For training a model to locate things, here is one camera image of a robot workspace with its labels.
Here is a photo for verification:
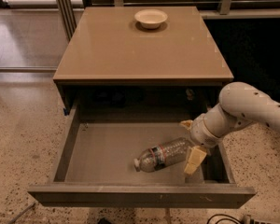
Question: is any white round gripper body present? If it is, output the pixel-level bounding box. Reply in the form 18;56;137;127
189;113;224;148

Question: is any clear plastic water bottle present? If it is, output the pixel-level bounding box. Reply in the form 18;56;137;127
133;137;191;173

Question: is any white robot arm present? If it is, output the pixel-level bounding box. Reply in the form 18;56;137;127
180;82;280;175

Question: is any brown cabinet with glossy top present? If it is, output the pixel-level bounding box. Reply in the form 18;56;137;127
53;7;233;110

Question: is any open grey top drawer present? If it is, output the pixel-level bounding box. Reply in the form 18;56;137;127
28;103;256;208

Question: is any white ceramic bowl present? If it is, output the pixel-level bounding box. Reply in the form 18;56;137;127
134;9;168;29

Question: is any black cable on floor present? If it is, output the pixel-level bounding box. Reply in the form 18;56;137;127
206;213;244;224

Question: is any grey cable on floor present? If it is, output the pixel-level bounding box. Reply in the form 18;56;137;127
7;202;36;224

